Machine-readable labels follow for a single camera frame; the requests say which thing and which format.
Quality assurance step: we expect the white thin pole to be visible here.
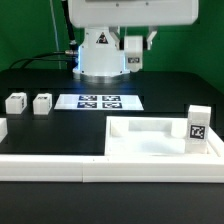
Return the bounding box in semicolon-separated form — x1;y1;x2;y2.
49;0;63;70

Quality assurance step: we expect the black cable bundle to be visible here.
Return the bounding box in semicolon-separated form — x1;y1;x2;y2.
8;0;80;70

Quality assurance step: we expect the white sheet with AprilTags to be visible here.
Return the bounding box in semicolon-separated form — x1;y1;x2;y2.
54;94;143;111

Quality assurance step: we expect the white square table top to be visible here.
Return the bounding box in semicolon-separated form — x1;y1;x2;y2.
104;116;224;158

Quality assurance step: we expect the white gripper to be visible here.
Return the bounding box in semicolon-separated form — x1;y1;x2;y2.
68;0;199;50

